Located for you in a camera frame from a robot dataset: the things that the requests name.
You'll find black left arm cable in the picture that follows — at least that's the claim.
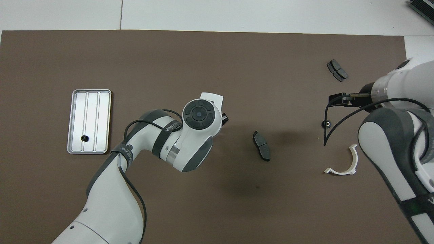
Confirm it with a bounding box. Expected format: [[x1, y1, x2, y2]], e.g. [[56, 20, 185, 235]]
[[117, 108, 184, 244]]

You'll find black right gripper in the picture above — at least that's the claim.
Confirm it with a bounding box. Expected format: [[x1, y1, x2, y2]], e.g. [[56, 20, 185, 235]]
[[328, 83, 377, 113]]

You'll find long grey brake pad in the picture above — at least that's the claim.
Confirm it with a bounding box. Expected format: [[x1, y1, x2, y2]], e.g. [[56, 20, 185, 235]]
[[253, 131, 271, 162]]

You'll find short grey brake pad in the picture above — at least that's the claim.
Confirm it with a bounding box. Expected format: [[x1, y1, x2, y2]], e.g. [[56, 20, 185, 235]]
[[327, 59, 349, 82]]

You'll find silver metal tray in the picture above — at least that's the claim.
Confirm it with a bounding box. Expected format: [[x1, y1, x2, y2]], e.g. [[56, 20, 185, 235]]
[[67, 89, 112, 155]]

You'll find brown table mat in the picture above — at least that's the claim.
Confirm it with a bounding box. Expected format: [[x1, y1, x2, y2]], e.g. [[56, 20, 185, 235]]
[[0, 30, 427, 244]]

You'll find dark grey ribbed device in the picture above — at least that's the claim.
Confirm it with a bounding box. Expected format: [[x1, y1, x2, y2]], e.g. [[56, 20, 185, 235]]
[[408, 0, 434, 22]]

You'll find white curved plastic bracket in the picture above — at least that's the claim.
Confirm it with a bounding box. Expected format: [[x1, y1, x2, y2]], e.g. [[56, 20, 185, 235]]
[[324, 144, 358, 176]]

